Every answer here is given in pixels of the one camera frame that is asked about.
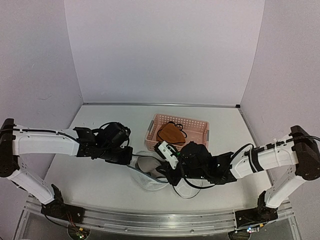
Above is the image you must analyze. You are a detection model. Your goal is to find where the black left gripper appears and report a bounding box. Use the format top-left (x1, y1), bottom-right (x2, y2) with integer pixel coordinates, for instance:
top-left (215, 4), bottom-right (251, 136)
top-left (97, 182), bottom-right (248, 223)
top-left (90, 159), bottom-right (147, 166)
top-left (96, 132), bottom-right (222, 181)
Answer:
top-left (98, 146), bottom-right (133, 166)

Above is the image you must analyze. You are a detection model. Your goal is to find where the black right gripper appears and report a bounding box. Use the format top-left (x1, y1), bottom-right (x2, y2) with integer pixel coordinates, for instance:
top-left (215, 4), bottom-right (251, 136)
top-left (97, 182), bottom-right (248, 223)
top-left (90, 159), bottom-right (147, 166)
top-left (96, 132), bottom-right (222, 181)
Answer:
top-left (156, 160), bottom-right (209, 187)

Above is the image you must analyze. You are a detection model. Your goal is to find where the grey bra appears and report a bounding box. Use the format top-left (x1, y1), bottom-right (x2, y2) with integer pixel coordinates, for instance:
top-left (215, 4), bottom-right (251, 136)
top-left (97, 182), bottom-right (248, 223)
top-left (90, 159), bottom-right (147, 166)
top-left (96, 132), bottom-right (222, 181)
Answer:
top-left (136, 156), bottom-right (164, 178)

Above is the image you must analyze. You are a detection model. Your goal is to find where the white mesh laundry bag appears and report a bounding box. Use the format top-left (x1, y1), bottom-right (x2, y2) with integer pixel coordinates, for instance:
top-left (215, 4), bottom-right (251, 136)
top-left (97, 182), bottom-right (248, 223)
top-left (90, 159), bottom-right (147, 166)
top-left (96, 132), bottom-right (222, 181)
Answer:
top-left (128, 151), bottom-right (200, 199)

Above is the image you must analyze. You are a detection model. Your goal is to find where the orange black bra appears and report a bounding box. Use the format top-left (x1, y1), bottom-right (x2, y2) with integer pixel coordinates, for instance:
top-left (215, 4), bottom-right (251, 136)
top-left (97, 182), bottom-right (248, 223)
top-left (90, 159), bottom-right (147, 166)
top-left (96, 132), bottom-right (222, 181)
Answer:
top-left (156, 121), bottom-right (188, 145)

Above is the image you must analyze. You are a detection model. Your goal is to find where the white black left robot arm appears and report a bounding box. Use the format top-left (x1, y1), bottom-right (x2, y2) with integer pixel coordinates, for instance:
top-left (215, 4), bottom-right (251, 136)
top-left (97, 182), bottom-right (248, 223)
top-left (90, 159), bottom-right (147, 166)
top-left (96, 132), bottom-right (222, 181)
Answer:
top-left (0, 118), bottom-right (133, 224)

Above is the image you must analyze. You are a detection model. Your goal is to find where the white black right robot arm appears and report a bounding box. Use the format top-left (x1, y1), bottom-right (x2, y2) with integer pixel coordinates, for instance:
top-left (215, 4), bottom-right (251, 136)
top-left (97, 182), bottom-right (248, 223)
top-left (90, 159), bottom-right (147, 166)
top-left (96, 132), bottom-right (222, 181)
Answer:
top-left (154, 125), bottom-right (320, 229)

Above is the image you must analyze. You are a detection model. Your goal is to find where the pink perforated plastic basket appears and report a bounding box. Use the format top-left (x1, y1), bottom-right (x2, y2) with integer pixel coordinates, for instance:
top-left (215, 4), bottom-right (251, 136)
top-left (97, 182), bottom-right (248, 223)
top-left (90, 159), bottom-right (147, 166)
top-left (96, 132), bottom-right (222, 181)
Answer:
top-left (145, 113), bottom-right (210, 151)

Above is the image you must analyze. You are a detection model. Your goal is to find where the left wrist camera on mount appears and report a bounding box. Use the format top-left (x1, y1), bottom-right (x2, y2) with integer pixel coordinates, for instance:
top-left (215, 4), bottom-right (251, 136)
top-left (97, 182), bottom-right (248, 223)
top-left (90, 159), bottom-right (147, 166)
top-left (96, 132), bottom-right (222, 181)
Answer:
top-left (92, 121), bottom-right (131, 150)

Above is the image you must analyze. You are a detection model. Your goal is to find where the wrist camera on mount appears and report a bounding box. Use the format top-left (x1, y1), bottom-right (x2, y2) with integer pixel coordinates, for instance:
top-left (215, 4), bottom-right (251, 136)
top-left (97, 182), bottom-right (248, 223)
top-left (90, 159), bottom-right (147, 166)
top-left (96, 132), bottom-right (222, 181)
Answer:
top-left (92, 121), bottom-right (131, 150)
top-left (153, 140), bottom-right (213, 173)

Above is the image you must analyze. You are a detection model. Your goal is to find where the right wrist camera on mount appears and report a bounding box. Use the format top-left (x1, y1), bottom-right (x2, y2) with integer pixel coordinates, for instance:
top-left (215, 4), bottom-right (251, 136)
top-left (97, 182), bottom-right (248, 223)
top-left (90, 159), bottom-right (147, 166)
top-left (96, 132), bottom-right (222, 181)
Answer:
top-left (153, 140), bottom-right (213, 173)

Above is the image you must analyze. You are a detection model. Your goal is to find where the aluminium rail at table back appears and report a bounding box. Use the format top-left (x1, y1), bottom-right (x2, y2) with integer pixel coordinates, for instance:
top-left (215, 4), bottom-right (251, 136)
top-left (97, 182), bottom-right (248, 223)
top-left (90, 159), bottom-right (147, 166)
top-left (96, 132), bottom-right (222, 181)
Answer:
top-left (83, 102), bottom-right (241, 109)

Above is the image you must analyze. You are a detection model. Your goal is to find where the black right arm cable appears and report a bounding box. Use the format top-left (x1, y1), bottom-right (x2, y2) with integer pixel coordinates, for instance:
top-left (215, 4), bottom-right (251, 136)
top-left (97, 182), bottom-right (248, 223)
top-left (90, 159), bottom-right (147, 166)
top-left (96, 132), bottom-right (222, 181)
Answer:
top-left (179, 136), bottom-right (320, 191)

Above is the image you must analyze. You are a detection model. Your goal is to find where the aluminium front rail frame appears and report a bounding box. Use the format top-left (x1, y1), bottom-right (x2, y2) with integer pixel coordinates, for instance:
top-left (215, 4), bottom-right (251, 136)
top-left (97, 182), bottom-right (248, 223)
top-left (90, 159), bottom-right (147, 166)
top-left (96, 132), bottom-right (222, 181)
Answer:
top-left (14, 194), bottom-right (301, 240)

